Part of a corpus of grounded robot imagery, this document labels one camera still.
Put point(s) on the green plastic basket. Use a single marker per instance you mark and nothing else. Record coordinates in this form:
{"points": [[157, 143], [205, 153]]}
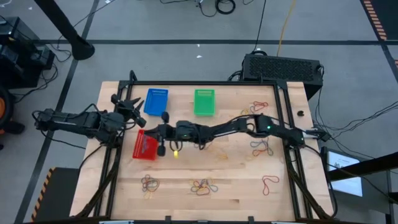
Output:
{"points": [[204, 102]]}

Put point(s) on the black aluminium table frame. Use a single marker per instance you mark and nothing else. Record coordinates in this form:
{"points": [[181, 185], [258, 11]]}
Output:
{"points": [[202, 83]]}

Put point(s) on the orange and black wheel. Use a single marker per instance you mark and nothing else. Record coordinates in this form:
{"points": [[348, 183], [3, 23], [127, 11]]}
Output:
{"points": [[4, 109]]}

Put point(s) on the red plastic basket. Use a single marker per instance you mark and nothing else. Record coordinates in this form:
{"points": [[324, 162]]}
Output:
{"points": [[144, 147]]}

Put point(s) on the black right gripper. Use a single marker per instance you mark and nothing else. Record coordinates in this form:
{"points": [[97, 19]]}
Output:
{"points": [[166, 132]]}

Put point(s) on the computer monitor white screen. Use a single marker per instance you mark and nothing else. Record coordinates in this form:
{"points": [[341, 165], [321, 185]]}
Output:
{"points": [[345, 174]]}

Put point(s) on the black pole stand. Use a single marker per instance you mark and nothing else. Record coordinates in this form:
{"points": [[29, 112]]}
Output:
{"points": [[81, 46]]}

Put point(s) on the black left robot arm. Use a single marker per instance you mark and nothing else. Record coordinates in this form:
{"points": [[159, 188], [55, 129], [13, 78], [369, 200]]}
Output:
{"points": [[77, 120]]}

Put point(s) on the black equipment cart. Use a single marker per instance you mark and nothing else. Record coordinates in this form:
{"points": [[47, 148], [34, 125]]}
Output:
{"points": [[21, 56]]}

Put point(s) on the hazard striped black mat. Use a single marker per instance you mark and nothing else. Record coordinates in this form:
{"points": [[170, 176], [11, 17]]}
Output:
{"points": [[59, 196], [385, 15]]}

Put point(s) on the red rubber band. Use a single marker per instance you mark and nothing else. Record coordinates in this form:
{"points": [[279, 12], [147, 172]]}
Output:
{"points": [[265, 190], [155, 186], [199, 193], [264, 103], [258, 154]]}

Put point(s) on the black perforated computer case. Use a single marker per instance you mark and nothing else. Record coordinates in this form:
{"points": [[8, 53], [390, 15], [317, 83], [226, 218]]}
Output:
{"points": [[280, 68]]}

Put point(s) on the black metal beam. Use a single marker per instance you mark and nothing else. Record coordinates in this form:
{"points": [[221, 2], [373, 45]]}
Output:
{"points": [[363, 166]]}

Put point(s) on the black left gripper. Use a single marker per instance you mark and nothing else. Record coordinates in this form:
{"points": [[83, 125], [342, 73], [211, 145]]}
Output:
{"points": [[127, 109]]}

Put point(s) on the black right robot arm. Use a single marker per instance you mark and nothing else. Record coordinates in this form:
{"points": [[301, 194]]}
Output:
{"points": [[280, 130]]}

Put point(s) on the blue plastic basket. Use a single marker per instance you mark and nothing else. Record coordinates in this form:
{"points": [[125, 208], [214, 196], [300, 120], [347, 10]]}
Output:
{"points": [[156, 102]]}

